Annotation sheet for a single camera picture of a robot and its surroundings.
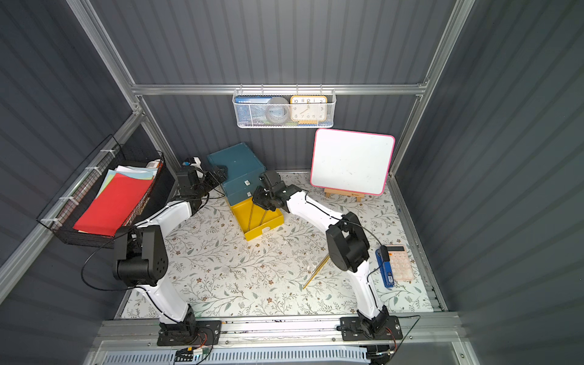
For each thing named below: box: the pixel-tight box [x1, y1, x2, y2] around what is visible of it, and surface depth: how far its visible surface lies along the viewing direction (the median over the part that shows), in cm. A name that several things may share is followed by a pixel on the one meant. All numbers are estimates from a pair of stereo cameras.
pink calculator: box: [385, 244, 414, 282], surface depth 88 cm
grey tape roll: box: [265, 96, 291, 124], surface depth 89 cm
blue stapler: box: [374, 244, 395, 289], surface depth 84 cm
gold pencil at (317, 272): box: [302, 253, 331, 290], surface depth 88 cm
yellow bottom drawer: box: [230, 197, 285, 242], surface depth 104 cm
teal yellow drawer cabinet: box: [207, 142, 267, 207], surface depth 98 cm
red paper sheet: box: [73, 173, 154, 237], surface depth 75 cm
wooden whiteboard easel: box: [323, 187, 365, 203], surface depth 107 cm
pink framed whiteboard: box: [310, 127, 396, 196], surface depth 105 cm
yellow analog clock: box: [290, 95, 327, 124], surface depth 90 cm
